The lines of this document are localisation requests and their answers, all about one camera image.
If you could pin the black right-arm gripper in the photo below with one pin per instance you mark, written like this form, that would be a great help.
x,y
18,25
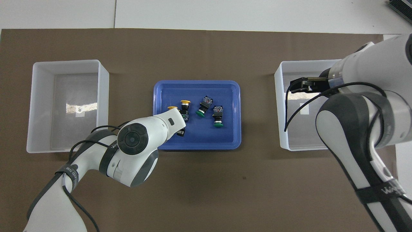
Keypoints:
x,y
325,85

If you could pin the green push button switch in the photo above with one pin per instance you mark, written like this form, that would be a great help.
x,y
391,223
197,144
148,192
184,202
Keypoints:
x,y
218,116
203,105

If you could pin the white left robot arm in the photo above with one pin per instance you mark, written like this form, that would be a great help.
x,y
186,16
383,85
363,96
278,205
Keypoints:
x,y
151,129

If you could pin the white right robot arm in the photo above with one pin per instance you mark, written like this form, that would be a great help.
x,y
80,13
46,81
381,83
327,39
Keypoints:
x,y
354,129

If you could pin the small white sticker label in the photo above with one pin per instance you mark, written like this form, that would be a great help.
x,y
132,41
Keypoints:
x,y
305,111
79,112

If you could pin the blue plastic tray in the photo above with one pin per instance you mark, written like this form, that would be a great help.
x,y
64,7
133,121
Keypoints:
x,y
206,138

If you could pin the translucent white plastic box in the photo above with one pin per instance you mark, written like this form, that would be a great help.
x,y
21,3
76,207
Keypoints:
x,y
42,135
299,141

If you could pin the brown paper table mat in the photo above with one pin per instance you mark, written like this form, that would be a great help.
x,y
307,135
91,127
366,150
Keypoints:
x,y
206,193

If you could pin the dark ribbed device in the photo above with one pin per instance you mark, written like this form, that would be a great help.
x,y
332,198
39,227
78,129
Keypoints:
x,y
402,6

